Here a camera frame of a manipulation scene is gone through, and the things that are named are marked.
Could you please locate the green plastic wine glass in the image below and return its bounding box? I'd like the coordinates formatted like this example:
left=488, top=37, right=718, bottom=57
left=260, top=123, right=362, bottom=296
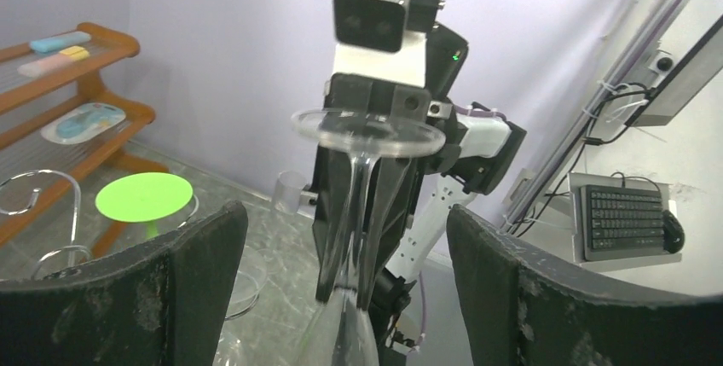
left=95, top=172, right=194, bottom=239

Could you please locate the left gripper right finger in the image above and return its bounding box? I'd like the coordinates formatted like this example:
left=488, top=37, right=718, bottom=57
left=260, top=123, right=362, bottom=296
left=446, top=206, right=722, bottom=365

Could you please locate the black computer mouse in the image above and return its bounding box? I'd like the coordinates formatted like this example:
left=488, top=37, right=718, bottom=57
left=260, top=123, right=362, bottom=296
left=662, top=210, right=685, bottom=253

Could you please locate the black computer keyboard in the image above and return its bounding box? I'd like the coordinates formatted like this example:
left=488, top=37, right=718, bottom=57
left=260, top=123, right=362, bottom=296
left=578, top=184, right=666, bottom=262

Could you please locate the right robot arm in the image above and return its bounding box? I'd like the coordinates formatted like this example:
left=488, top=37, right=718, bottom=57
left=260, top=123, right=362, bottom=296
left=324, top=24, right=526, bottom=365

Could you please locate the chrome wine glass rack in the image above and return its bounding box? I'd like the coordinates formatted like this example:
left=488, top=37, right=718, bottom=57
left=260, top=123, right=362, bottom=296
left=1, top=169, right=95, bottom=281

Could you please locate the orange wooden shelf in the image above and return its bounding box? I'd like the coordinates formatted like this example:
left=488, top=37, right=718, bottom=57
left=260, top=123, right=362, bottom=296
left=1, top=22, right=168, bottom=245

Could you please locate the white blue blister pack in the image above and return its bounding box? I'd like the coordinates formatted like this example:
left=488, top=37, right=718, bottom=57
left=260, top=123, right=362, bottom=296
left=40, top=102, right=126, bottom=145

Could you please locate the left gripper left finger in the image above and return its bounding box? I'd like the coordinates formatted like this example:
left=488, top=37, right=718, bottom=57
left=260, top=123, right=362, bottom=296
left=1, top=200, right=248, bottom=365

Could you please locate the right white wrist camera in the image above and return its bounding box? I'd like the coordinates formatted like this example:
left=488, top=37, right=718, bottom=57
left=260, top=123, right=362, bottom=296
left=332, top=0, right=442, bottom=88

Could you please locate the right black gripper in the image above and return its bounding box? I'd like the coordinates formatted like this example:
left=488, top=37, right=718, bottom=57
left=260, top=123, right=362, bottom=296
left=313, top=73, right=458, bottom=310

